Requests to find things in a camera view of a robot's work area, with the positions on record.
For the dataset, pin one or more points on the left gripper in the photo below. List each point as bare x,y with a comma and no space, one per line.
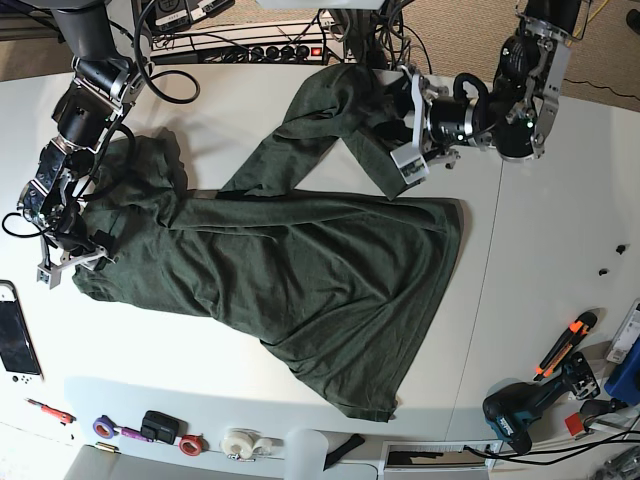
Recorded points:
441,118

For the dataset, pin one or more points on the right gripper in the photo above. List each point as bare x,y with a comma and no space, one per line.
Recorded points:
67,242

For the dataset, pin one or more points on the dark green t-shirt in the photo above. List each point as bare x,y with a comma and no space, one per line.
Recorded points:
311,246

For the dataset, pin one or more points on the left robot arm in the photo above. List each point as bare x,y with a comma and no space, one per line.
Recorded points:
514,115

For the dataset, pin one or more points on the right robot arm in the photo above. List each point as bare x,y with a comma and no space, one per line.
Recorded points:
110,69

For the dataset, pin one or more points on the white handheld game console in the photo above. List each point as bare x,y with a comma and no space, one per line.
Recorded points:
18,355

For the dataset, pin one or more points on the black power strip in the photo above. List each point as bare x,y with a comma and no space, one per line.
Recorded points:
300,54

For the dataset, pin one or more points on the red screwdriver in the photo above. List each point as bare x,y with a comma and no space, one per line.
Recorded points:
62,417

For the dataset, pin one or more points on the purple tape roll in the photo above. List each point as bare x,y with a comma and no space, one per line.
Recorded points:
104,427

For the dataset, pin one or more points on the red tape roll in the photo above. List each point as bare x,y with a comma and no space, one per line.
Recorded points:
191,445

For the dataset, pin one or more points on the orange black utility knife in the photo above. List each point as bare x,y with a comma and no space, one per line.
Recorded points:
570,338

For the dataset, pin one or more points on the clear tape dispenser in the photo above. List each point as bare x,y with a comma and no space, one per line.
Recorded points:
245,445

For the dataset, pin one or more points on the teal black power drill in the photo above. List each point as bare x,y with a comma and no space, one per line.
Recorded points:
511,410

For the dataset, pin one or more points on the blue box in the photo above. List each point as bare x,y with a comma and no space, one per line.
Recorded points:
623,383

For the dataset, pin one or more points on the white paper roll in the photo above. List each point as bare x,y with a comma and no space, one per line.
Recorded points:
305,453

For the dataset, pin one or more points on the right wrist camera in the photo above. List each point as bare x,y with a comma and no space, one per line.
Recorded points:
50,275

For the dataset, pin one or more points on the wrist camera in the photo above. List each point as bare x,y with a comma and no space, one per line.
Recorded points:
410,163
50,275

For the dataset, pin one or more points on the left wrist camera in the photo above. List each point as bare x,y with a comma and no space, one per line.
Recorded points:
410,163

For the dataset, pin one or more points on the black action camera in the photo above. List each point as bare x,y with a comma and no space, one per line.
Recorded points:
157,426

